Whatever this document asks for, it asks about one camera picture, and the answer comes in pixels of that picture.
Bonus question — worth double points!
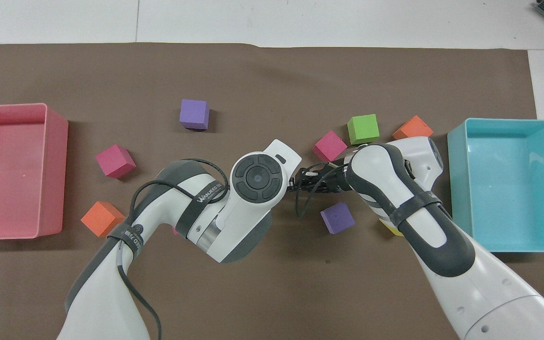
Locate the magenta foam block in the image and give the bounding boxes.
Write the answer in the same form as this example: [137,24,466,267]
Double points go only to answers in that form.
[313,130,348,162]
[95,144,136,179]

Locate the purple foam block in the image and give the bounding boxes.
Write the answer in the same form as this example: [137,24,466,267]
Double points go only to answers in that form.
[320,202,355,235]
[179,99,210,130]

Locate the green foam block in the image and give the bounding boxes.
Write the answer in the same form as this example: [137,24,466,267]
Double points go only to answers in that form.
[347,114,380,145]

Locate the yellow foam block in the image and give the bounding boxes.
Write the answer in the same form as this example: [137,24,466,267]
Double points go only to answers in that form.
[380,219,404,237]

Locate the orange foam block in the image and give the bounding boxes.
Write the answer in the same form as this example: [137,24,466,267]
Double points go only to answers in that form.
[81,201,126,238]
[392,115,434,141]

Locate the cyan plastic bin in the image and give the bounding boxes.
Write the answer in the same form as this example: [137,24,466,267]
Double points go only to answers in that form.
[447,118,544,253]

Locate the pink plastic bin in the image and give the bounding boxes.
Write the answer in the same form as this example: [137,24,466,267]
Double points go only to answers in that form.
[0,103,69,241]

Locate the black cable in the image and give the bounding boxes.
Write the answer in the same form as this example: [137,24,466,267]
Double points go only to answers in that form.
[294,161,352,219]
[116,158,230,340]

